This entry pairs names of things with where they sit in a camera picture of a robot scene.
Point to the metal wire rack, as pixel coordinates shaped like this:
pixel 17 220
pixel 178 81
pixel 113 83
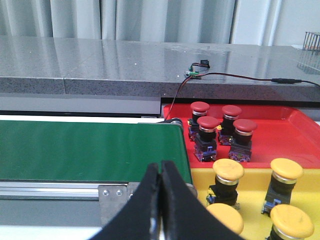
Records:
pixel 311 41

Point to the grey stone counter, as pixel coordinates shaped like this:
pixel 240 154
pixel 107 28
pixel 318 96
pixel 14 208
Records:
pixel 70 66

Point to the red plastic tray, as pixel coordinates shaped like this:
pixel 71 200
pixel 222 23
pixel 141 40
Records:
pixel 282 132

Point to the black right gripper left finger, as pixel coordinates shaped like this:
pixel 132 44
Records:
pixel 139 219

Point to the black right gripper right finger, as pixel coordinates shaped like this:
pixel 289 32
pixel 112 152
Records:
pixel 184 217

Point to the aluminium conveyor frame rail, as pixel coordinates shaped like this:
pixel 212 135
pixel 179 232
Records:
pixel 62 204

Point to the yellow mushroom push button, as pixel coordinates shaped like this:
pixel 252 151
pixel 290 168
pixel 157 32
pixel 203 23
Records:
pixel 284 176
pixel 290 223
pixel 228 172
pixel 228 216

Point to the green conveyor belt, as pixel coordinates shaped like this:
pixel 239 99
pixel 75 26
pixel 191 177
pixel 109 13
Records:
pixel 88 151

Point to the red mushroom push button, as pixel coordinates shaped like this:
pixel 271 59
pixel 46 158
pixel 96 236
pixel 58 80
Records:
pixel 205 148
pixel 241 142
pixel 199 109
pixel 230 114

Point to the grey curtain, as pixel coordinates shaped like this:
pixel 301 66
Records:
pixel 252 22

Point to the yellow plastic tray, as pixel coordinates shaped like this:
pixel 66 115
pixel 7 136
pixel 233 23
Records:
pixel 252 189

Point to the small green circuit board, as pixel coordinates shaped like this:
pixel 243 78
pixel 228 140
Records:
pixel 195 74

